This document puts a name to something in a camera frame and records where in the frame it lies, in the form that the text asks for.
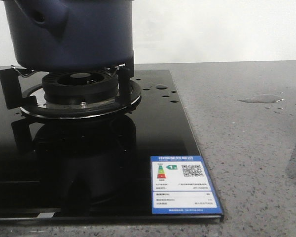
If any blue energy label sticker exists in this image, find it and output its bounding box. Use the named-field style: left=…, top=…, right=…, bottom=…
left=150, top=155, right=223, bottom=216

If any black round gas burner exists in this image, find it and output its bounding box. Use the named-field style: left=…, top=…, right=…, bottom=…
left=42, top=70, right=118, bottom=105

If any black glass gas stove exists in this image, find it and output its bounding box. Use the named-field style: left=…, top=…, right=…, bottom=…
left=0, top=70, right=224, bottom=223

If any black metal pot support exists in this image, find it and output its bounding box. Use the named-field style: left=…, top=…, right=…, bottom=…
left=0, top=57, right=141, bottom=120

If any dark blue cooking pot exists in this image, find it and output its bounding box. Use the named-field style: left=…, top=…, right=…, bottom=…
left=3, top=0, right=133, bottom=72

